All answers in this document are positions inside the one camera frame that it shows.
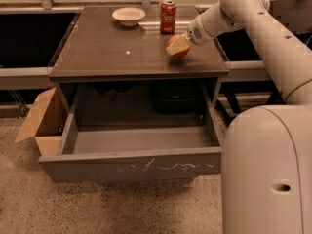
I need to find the white bowl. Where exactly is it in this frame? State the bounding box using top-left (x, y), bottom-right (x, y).
top-left (112, 7), bottom-right (145, 27)

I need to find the red cola can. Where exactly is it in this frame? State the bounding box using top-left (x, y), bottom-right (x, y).
top-left (160, 0), bottom-right (176, 34)

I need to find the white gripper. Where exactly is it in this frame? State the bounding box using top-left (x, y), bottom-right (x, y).
top-left (165, 14), bottom-right (215, 58)

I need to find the open cardboard box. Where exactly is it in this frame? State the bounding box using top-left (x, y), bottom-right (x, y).
top-left (15, 88), bottom-right (67, 156)

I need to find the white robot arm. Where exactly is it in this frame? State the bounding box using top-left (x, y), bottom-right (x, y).
top-left (167, 0), bottom-right (312, 234)

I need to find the black box under cabinet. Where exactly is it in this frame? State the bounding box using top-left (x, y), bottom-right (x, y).
top-left (151, 80), bottom-right (203, 114)

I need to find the grey open drawer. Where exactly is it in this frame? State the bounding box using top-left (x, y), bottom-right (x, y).
top-left (38, 80), bottom-right (225, 184)

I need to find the grey cabinet with glossy top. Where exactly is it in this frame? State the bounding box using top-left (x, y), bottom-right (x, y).
top-left (49, 7), bottom-right (229, 113)

